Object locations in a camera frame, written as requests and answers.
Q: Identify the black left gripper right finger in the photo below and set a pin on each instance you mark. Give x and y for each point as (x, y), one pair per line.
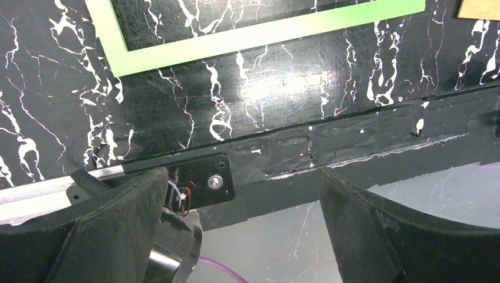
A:
(375, 239)

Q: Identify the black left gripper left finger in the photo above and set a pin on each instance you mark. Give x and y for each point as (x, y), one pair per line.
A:
(106, 238)

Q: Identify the green picture frame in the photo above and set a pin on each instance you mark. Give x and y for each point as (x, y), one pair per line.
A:
(124, 62)

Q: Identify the brown backing board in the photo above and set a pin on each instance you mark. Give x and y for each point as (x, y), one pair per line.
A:
(479, 9)

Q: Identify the aluminium rail frame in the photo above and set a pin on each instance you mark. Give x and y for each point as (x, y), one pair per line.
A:
(21, 203)

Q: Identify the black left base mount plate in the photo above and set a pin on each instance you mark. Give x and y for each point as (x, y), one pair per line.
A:
(193, 182)

